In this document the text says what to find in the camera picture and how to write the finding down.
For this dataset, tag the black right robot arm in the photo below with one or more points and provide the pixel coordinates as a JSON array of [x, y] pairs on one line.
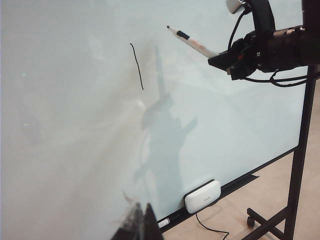
[[295, 47]]

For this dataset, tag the black right camera mount bracket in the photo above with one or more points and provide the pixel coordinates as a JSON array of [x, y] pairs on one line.
[[262, 17]]

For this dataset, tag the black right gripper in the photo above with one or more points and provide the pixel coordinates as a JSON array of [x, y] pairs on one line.
[[252, 57]]

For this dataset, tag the white capped marker pen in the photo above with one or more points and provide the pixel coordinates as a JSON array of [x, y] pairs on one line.
[[164, 222]]

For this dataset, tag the white glass whiteboard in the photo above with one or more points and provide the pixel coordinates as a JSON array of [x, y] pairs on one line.
[[75, 100]]

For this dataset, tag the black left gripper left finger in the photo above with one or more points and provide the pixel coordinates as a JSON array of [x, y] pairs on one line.
[[132, 225]]

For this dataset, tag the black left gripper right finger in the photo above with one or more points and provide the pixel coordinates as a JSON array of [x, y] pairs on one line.
[[151, 225]]

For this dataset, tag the white black-banded whiteboard marker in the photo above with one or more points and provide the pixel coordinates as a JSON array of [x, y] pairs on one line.
[[192, 42]]

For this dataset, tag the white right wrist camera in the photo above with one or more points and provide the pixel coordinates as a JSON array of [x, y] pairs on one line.
[[235, 6]]

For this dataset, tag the black marker tray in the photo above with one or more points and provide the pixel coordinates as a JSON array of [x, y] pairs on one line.
[[237, 183]]

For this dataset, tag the white rectangular whiteboard eraser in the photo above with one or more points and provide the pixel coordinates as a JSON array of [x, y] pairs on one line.
[[202, 197]]

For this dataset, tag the black whiteboard stand frame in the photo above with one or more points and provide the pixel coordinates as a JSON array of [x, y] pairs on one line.
[[300, 150]]

